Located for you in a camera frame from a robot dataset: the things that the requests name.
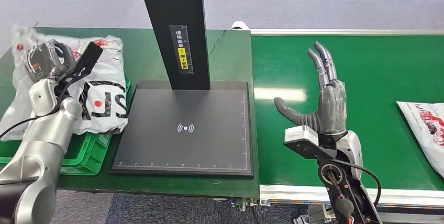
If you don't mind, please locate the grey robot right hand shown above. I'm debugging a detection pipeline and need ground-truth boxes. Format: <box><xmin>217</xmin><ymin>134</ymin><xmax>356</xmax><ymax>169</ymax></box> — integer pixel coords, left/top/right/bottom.
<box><xmin>273</xmin><ymin>40</ymin><xmax>348</xmax><ymax>136</ymax></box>

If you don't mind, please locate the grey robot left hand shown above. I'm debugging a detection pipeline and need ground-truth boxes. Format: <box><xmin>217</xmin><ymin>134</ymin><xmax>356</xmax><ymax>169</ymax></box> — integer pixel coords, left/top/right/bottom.
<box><xmin>22</xmin><ymin>40</ymin><xmax>76</xmax><ymax>82</ymax></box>

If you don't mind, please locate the white plastic mailer package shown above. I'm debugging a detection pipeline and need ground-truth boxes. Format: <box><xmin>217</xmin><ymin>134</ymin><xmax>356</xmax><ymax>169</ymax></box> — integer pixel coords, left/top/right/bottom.
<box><xmin>0</xmin><ymin>25</ymin><xmax>129</xmax><ymax>143</ymax></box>

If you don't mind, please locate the green conveyor belt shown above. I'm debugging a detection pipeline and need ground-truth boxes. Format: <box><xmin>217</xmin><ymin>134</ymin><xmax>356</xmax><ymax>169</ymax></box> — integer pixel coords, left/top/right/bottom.
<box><xmin>251</xmin><ymin>35</ymin><xmax>444</xmax><ymax>193</ymax></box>

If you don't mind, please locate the white red-print mailer package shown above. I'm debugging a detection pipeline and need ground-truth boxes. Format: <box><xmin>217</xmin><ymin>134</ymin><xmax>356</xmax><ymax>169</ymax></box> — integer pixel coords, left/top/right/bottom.
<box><xmin>396</xmin><ymin>100</ymin><xmax>444</xmax><ymax>180</ymax></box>

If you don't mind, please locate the black inbound scanner machine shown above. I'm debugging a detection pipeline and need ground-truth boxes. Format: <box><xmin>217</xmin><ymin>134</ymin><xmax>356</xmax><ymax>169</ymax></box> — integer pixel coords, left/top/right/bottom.
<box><xmin>109</xmin><ymin>0</ymin><xmax>254</xmax><ymax>178</ymax></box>

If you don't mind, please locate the green plastic crate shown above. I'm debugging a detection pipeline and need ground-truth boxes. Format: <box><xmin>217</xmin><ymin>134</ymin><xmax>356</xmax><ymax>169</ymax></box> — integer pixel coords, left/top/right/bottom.
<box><xmin>0</xmin><ymin>74</ymin><xmax>131</xmax><ymax>177</ymax></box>

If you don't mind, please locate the white round cap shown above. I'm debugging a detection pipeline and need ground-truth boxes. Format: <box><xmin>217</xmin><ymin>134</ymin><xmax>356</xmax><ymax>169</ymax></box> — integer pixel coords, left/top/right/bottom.
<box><xmin>231</xmin><ymin>20</ymin><xmax>251</xmax><ymax>31</ymax></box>

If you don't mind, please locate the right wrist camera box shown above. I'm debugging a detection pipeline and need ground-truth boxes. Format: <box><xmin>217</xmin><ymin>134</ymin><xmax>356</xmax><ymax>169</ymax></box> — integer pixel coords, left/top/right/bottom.
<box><xmin>284</xmin><ymin>125</ymin><xmax>319</xmax><ymax>148</ymax></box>

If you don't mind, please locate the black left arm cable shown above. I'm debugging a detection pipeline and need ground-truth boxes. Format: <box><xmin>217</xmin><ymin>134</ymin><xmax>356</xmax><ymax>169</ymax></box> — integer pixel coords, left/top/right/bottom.
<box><xmin>0</xmin><ymin>68</ymin><xmax>86</xmax><ymax>140</ymax></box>

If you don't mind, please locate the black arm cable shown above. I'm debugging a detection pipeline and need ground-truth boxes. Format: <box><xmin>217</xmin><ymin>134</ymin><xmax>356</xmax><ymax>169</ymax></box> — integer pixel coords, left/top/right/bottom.
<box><xmin>0</xmin><ymin>68</ymin><xmax>86</xmax><ymax>140</ymax></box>
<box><xmin>330</xmin><ymin>159</ymin><xmax>383</xmax><ymax>208</ymax></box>

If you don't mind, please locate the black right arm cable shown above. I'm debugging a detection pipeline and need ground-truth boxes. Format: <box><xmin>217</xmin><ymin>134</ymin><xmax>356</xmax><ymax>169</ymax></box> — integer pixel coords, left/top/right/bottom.
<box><xmin>330</xmin><ymin>159</ymin><xmax>383</xmax><ymax>208</ymax></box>

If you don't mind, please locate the grey metal bracket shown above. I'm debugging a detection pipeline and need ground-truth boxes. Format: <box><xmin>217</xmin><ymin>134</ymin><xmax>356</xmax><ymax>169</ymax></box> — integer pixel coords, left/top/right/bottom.
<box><xmin>293</xmin><ymin>204</ymin><xmax>335</xmax><ymax>224</ymax></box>

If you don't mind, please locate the thin black table cable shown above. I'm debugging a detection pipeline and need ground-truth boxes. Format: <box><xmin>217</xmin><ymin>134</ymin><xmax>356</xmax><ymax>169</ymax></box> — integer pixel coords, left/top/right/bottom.
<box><xmin>208</xmin><ymin>29</ymin><xmax>227</xmax><ymax>58</ymax></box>

